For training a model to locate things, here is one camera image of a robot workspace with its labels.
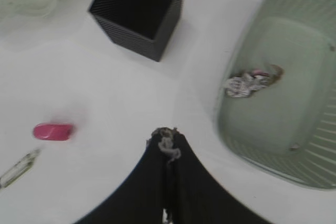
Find pale green plastic basket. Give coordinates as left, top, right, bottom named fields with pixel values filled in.
left=216, top=0, right=335, bottom=189

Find black mesh pen holder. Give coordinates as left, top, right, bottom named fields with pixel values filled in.
left=89, top=0, right=184, bottom=62

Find round paper ball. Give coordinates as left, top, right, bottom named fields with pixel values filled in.
left=151, top=127, right=181, bottom=166

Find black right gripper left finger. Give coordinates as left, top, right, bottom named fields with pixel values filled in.
left=77, top=134, right=166, bottom=224

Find long paper piece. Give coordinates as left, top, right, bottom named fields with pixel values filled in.
left=224, top=65, right=284, bottom=98

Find beige click pen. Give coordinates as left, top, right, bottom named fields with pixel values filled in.
left=1, top=148, right=41, bottom=189

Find pink correction tape dispenser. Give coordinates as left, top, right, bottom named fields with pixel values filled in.
left=33, top=123, right=75, bottom=141

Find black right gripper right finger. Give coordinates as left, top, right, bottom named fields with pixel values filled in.
left=172, top=133, right=267, bottom=224

